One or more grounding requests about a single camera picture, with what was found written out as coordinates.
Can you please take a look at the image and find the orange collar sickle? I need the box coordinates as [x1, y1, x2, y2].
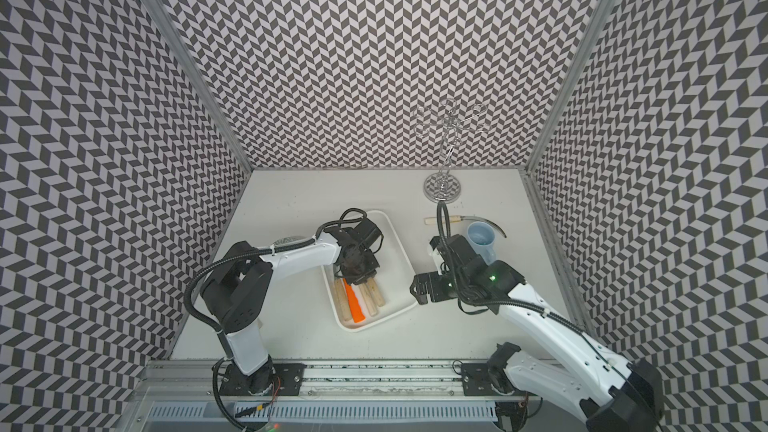
[342, 279, 366, 324]

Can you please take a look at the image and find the chrome wire stand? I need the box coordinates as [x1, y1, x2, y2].
[416, 98, 488, 203]

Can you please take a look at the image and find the wooden handle sickle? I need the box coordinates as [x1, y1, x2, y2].
[367, 277, 386, 307]

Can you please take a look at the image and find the clear glass cup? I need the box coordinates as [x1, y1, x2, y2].
[273, 236, 307, 248]

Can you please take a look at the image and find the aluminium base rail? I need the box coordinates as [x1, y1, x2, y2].
[143, 359, 601, 424]

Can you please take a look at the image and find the aluminium corner post right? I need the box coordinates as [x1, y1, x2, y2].
[525, 0, 617, 175]

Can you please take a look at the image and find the white plastic storage box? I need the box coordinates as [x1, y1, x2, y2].
[321, 210, 418, 333]

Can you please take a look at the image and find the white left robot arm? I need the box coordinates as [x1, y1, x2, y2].
[183, 208, 383, 395]

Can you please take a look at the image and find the aluminium corner post left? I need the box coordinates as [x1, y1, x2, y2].
[140, 0, 253, 173]

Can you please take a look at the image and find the blue blade sickle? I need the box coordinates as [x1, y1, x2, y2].
[358, 283, 380, 317]

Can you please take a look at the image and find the light blue mug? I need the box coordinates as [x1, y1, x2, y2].
[466, 221, 497, 265]

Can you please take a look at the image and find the aluminium corner post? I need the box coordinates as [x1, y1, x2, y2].
[140, 0, 253, 173]
[525, 0, 617, 175]

